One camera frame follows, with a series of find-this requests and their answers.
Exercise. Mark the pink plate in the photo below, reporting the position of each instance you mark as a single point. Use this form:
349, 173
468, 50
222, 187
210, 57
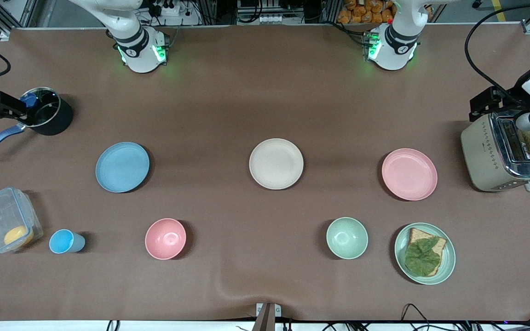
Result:
409, 174

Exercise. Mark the blue plate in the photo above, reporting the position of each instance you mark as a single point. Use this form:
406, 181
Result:
122, 167

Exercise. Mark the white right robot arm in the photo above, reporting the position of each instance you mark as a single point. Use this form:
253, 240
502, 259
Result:
138, 50

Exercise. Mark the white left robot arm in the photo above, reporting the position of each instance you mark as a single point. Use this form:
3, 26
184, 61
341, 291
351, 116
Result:
398, 46

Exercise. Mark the glass lid blue knob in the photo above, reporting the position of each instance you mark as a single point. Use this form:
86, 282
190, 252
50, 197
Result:
46, 108

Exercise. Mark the beige chrome toaster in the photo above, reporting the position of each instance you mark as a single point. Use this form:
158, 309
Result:
481, 156

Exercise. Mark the yellow orange fruit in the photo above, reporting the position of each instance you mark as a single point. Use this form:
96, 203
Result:
16, 236

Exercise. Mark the blue cup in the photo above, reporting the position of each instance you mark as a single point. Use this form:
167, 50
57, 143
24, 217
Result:
62, 241

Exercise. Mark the toast slice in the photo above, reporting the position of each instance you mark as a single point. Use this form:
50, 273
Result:
417, 235

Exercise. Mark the bag of orange buns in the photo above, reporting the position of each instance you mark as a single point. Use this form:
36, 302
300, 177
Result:
361, 14

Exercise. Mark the green plate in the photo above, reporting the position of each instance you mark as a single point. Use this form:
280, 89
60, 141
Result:
449, 262

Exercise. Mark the green lettuce leaf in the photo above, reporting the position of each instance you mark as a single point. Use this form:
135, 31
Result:
423, 259

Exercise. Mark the white power strip black plugs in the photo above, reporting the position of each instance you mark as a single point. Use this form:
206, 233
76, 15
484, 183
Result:
168, 9

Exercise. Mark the green bowl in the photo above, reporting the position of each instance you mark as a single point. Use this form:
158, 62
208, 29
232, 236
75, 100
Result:
347, 238

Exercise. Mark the pink bowl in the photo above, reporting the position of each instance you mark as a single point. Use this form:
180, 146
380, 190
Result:
165, 238

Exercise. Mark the beige plate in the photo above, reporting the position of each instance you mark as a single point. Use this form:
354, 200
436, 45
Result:
276, 163

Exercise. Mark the white socket strip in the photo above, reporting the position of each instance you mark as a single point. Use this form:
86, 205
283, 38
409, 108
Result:
272, 19

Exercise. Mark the metal table edge bracket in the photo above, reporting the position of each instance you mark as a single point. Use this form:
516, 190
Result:
267, 317

